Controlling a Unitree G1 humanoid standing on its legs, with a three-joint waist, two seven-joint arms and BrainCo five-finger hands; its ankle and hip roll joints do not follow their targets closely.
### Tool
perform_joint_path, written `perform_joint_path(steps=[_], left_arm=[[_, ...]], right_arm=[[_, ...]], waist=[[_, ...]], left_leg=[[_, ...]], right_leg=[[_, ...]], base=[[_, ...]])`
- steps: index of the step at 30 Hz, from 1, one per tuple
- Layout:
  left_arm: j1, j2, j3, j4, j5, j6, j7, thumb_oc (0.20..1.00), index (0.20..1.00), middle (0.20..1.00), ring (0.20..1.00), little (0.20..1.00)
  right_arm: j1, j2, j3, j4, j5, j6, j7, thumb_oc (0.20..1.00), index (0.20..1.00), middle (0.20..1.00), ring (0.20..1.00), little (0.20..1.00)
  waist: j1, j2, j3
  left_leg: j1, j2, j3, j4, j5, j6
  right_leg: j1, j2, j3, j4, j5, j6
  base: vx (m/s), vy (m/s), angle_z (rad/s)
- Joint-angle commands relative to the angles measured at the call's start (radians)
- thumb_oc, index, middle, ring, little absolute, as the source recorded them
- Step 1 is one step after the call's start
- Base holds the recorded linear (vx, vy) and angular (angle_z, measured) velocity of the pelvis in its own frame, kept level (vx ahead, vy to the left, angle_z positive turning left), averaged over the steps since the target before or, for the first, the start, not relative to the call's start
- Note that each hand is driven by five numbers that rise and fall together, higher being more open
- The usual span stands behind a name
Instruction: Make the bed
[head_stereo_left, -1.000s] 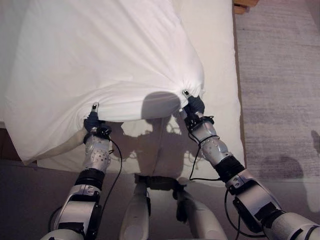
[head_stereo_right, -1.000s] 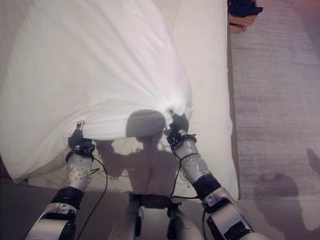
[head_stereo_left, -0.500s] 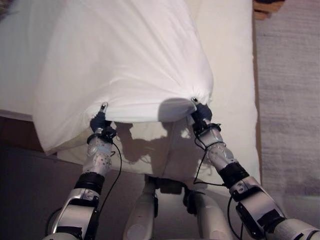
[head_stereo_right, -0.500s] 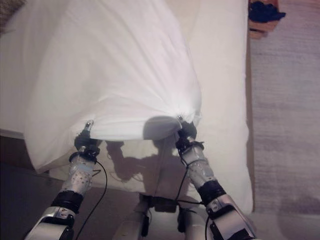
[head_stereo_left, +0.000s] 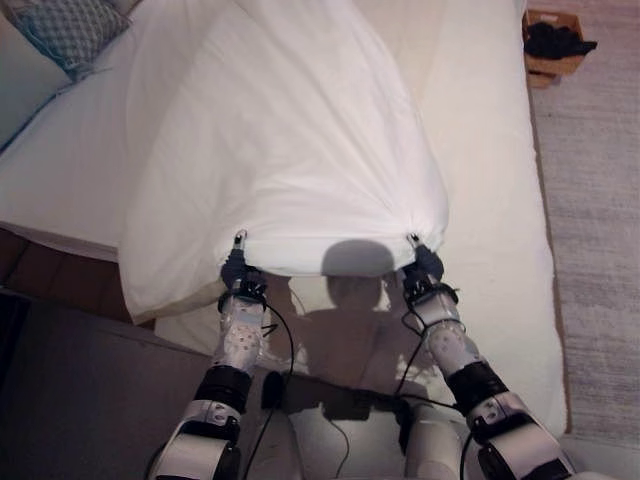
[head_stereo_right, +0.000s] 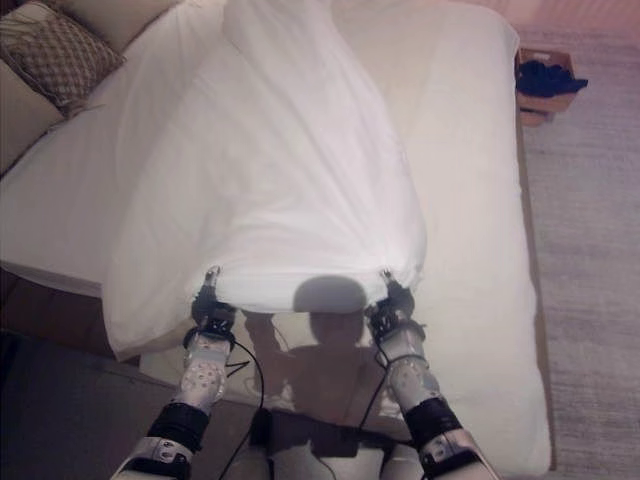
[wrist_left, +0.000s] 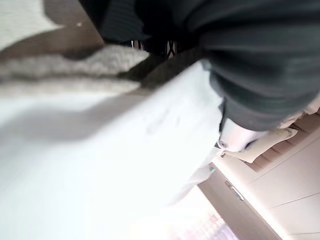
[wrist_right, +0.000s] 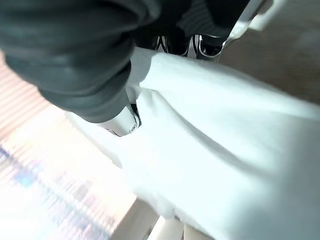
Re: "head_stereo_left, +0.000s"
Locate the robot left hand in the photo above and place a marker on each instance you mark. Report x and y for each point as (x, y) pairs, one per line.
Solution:
(235, 270)

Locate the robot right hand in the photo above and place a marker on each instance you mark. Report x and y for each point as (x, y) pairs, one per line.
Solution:
(427, 265)

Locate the white duvet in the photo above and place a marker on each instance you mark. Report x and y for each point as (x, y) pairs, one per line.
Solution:
(280, 150)

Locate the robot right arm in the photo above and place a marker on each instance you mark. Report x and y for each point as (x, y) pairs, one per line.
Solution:
(460, 350)

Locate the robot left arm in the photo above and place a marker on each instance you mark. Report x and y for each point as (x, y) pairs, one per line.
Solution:
(240, 340)

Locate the white sheeted mattress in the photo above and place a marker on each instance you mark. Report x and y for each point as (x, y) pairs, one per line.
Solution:
(490, 210)

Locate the light grey woven rug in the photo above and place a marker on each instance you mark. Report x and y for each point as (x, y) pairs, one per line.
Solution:
(595, 200)

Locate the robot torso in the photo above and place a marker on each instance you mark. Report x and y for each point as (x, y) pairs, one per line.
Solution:
(375, 440)

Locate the cardboard box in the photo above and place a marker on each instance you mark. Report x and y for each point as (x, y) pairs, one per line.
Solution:
(547, 70)

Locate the black cloth bundle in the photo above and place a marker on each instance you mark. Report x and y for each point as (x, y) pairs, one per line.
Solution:
(550, 40)

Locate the white pillow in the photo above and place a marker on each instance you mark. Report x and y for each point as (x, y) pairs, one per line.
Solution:
(25, 85)

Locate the grey patterned cushion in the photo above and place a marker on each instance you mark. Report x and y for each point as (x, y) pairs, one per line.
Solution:
(70, 30)

